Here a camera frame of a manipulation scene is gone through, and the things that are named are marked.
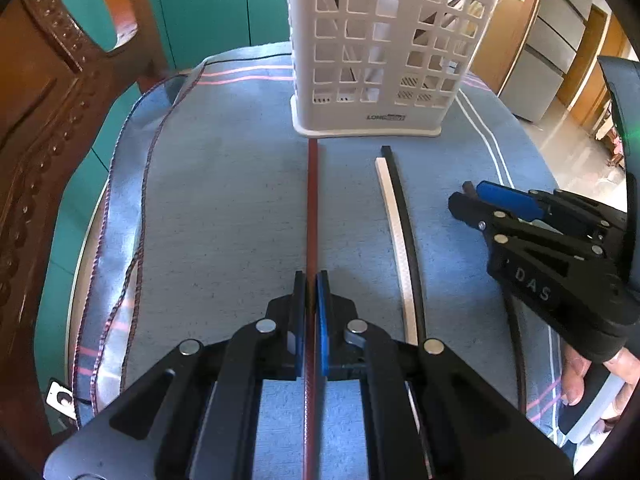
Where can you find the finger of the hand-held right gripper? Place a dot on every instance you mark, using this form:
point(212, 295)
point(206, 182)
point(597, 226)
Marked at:
point(505, 199)
point(467, 210)

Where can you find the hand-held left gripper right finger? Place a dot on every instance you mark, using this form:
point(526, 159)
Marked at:
point(322, 325)

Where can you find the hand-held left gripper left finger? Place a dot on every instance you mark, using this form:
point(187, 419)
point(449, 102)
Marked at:
point(300, 320)

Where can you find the red-brown chopstick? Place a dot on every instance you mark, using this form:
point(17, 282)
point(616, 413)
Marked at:
point(312, 210)

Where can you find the white plastic utensil basket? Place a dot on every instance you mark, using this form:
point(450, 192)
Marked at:
point(340, 122)

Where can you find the cream chopstick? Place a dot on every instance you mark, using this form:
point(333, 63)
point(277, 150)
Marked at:
point(474, 9)
point(396, 225)

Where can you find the person's right hand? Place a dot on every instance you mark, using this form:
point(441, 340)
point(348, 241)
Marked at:
point(572, 375)

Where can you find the black chopstick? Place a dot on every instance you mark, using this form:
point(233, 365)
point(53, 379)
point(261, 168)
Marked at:
point(411, 235)

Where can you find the blue striped cloth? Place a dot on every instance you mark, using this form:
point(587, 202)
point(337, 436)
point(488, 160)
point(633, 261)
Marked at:
point(225, 210)

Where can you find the brown wooden door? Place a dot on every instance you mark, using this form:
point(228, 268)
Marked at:
point(585, 60)

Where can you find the silver refrigerator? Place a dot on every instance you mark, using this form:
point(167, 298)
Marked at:
point(550, 45)

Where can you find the wood-framed glass door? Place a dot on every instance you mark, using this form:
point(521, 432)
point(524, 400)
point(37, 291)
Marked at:
point(515, 35)

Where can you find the teal side cabinets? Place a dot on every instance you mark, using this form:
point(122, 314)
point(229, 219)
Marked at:
point(55, 285)

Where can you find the teal base cabinets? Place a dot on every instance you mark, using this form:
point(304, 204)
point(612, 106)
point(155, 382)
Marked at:
point(215, 0)

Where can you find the carved wooden chair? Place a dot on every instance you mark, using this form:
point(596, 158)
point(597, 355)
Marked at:
point(30, 110)

